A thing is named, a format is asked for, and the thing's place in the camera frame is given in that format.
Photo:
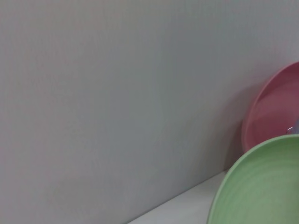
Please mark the pink plastic plate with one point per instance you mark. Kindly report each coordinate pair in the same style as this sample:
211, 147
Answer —
271, 112

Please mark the green plastic plate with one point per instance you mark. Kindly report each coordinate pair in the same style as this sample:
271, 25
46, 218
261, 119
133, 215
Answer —
261, 186

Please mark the purple plastic plate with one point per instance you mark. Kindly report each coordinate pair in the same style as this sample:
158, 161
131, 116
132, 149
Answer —
296, 128

